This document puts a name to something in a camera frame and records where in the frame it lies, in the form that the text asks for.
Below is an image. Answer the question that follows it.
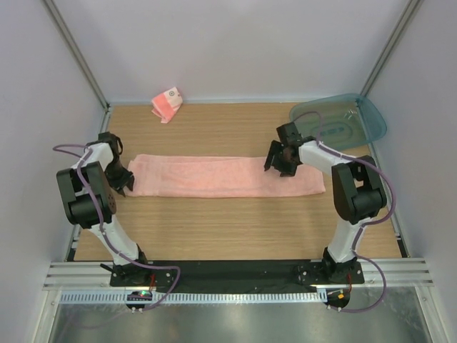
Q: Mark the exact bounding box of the left aluminium frame post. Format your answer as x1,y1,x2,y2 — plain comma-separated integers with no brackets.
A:
41,0,109,112

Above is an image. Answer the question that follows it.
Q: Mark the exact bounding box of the small folded pink cloth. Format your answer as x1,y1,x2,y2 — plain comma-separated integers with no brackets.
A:
151,87,183,124

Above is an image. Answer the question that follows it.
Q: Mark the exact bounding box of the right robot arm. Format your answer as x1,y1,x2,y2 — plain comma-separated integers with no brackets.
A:
264,122,387,284

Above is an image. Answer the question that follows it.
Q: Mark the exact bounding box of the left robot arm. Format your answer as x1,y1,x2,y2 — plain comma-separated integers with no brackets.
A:
56,131,152,287

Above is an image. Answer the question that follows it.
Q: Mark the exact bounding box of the teal plastic tray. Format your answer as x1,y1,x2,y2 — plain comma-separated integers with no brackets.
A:
289,94,387,151

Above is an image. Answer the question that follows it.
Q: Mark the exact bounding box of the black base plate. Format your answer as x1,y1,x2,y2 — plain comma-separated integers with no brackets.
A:
100,259,365,293

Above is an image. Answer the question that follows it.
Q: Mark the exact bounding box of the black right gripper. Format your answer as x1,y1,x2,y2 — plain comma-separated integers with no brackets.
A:
263,140,297,177

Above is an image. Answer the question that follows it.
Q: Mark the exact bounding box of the aluminium frame post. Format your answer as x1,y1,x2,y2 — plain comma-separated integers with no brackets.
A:
360,0,423,97
41,0,109,112

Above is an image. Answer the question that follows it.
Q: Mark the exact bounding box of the aluminium front rail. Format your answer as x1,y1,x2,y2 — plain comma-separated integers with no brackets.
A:
44,258,433,294

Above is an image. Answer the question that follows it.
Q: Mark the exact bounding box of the large pink towel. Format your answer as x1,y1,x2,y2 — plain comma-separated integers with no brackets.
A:
126,154,326,198

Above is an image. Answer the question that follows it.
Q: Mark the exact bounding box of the slotted cable duct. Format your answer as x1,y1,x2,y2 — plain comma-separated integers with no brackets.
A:
59,289,327,305

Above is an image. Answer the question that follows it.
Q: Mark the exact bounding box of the right aluminium frame post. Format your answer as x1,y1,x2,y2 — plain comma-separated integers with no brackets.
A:
360,0,423,97

